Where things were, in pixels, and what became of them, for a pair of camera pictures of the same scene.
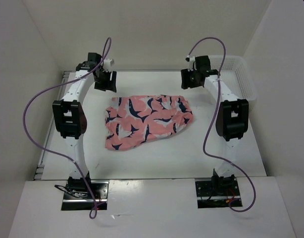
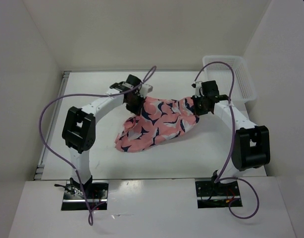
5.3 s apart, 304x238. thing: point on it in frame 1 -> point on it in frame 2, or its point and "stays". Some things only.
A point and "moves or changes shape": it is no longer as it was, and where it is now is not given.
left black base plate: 83,201 stays
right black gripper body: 192,79 -> 199,106
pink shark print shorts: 130,120 moves or changes shape
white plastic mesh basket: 236,73 stays
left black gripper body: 103,75 -> 135,102
